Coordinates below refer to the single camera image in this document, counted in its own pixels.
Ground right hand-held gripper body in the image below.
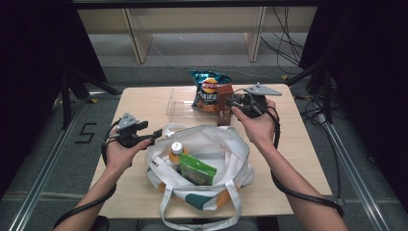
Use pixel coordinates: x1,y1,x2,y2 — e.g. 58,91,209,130
234,82,283,118

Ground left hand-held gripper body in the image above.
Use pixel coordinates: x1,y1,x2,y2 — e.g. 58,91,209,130
109,112,152,149

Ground brown tall carton box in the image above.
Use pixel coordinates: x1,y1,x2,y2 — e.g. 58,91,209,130
217,84,235,127

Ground teal chip bag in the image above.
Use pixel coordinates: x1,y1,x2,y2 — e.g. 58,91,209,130
188,69,233,115

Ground orange juice bottle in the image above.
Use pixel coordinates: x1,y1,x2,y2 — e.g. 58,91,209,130
168,141,191,171

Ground clear plastic storage bin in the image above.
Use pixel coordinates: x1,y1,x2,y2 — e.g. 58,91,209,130
166,87,237,121

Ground white canvas tote bag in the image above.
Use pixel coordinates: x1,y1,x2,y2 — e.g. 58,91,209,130
144,123,255,231

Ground green snack packet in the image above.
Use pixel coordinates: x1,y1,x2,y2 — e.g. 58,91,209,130
178,153,218,187

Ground person's right hand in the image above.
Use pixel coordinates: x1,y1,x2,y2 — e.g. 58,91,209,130
231,99,278,150

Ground person's left hand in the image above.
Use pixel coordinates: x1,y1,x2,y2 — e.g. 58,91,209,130
105,139,152,174

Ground black metal stand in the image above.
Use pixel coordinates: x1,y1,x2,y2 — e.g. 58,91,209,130
60,67,123,130
285,61,334,125

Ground beige wooden desk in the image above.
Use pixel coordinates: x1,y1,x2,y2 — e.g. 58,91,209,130
71,0,319,64

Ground black curtain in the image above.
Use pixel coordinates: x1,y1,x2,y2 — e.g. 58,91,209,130
299,0,408,203
0,0,108,196

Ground black floor cables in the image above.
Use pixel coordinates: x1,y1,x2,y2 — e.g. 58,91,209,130
296,94,343,201

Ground black cable bundle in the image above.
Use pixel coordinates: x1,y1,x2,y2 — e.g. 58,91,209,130
259,6,306,75

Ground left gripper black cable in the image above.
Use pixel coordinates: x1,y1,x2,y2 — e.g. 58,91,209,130
52,119,118,229

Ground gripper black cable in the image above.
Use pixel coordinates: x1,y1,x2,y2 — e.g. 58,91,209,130
261,104,344,219
52,119,118,229

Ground aluminium floor rail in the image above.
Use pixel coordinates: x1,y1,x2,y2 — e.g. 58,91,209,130
320,121,392,231
9,92,94,231

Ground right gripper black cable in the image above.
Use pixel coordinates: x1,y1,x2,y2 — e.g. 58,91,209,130
261,104,344,219

